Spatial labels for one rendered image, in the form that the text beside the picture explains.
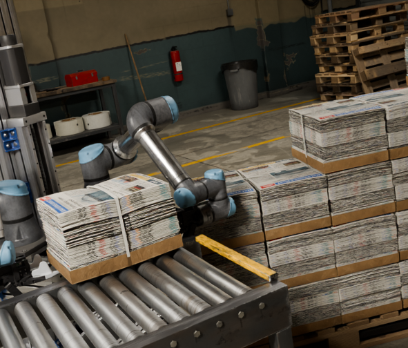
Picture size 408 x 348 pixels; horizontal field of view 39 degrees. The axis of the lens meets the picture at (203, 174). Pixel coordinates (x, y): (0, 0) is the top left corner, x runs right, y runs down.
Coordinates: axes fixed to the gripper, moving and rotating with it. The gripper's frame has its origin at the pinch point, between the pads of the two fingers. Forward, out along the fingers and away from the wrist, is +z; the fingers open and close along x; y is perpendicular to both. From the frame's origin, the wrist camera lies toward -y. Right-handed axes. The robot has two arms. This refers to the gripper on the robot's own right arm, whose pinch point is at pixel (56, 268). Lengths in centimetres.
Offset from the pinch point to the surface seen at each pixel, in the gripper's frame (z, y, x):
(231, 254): 44, 0, -42
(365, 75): 539, -11, 424
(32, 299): -12.0, -1.0, -17.7
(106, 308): 3.4, -2.0, -41.8
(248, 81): 462, 3, 603
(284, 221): 93, -12, 1
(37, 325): -14.6, -1.6, -37.1
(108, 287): 8.8, -2.0, -27.8
